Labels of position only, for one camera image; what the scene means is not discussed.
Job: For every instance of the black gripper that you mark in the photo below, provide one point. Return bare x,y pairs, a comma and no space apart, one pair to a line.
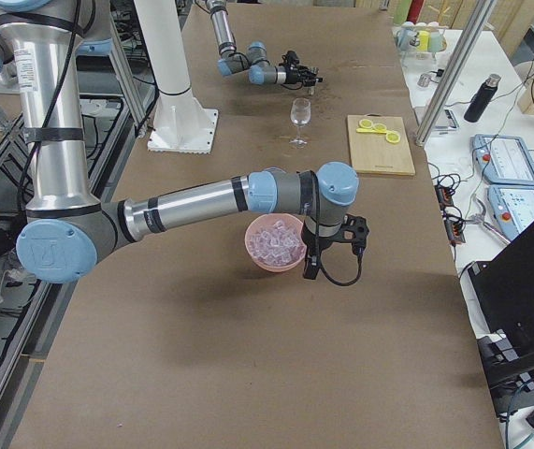
295,74
321,247

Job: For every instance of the clear wine glass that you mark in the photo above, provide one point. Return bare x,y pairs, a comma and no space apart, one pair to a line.
300,115

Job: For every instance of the clear ice cube pile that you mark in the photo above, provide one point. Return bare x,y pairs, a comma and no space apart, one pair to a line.
273,241

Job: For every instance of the pink bowl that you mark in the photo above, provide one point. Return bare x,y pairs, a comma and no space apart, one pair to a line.
271,267

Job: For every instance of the lemon slice far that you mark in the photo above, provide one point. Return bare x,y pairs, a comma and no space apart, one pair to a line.
365,123

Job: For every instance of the yellow plastic knife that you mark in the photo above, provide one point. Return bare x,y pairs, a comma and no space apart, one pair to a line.
372,131

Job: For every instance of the bamboo cutting board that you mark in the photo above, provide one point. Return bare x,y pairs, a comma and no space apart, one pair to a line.
373,153

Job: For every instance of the lemon slice near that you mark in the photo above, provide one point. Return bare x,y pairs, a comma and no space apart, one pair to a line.
392,137

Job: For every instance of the red bottle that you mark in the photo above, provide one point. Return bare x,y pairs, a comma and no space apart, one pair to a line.
415,10

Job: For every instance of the black thermos bottle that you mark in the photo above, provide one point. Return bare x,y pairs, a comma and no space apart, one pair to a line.
482,98

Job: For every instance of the right teach pendant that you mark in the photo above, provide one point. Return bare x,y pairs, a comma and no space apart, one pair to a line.
512,206

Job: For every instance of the teach pendant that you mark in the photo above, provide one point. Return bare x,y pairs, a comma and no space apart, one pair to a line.
503,159
512,206

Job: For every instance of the left teach pendant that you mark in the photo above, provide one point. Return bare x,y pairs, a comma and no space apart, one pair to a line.
503,159

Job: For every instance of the black monitor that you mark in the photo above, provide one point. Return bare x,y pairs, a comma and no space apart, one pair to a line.
505,291

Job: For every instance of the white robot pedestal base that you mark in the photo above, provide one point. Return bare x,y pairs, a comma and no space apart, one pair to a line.
180,123

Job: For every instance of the aluminium frame post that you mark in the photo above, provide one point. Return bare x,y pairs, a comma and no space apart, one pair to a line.
463,48

